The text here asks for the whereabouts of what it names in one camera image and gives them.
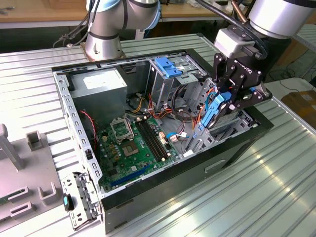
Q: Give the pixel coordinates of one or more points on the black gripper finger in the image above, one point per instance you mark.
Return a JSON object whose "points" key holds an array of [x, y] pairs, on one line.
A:
{"points": [[261, 95], [219, 71]]}

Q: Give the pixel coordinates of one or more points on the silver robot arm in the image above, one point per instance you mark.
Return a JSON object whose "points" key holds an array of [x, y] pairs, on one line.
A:
{"points": [[101, 47]]}

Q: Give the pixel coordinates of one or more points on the metal disk bay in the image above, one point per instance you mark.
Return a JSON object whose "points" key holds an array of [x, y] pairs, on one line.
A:
{"points": [[205, 142]]}

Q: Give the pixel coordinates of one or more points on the brown cardboard box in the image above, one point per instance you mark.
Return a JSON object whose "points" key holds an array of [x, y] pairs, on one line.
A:
{"points": [[303, 103]]}

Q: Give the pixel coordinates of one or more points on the blue drive latch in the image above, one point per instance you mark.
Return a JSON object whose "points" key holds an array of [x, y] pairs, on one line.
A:
{"points": [[168, 67]]}

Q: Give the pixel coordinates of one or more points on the metal optical drive cage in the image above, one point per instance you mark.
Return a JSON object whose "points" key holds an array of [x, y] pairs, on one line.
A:
{"points": [[160, 86]]}

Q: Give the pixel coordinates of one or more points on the black RAM slot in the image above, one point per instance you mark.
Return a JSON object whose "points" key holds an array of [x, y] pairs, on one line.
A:
{"points": [[156, 138], [149, 142]]}

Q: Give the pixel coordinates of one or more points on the black PC case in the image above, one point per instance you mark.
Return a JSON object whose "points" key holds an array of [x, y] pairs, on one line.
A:
{"points": [[172, 177]]}

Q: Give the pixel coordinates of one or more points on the CPU socket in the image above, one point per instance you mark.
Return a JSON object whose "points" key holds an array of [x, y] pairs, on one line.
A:
{"points": [[129, 148]]}

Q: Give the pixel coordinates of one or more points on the grey power supply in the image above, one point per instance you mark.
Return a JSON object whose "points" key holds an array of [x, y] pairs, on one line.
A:
{"points": [[98, 98]]}

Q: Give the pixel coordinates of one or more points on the blue expansion slot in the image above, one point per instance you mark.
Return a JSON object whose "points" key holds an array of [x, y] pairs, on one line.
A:
{"points": [[130, 175]]}

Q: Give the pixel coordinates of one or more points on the green motherboard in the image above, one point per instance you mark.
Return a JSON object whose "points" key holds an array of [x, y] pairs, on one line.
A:
{"points": [[108, 158]]}

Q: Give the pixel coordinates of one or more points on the wooden desk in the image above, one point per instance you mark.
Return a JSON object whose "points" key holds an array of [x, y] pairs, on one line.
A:
{"points": [[37, 14]]}

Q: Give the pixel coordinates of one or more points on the black blue latch tab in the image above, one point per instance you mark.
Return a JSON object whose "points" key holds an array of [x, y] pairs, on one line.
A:
{"points": [[67, 202]]}

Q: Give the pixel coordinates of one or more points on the grey parts rack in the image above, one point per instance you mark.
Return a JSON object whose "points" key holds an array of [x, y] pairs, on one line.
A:
{"points": [[29, 172]]}

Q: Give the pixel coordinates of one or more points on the green RAM stick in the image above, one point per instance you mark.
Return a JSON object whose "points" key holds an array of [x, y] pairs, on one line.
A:
{"points": [[5, 201]]}

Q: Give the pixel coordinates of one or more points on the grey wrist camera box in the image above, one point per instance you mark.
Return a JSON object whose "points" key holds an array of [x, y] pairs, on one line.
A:
{"points": [[232, 42]]}

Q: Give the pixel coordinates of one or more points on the grey expansion bracket latch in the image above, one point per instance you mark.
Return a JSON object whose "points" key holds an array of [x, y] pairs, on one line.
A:
{"points": [[84, 197]]}

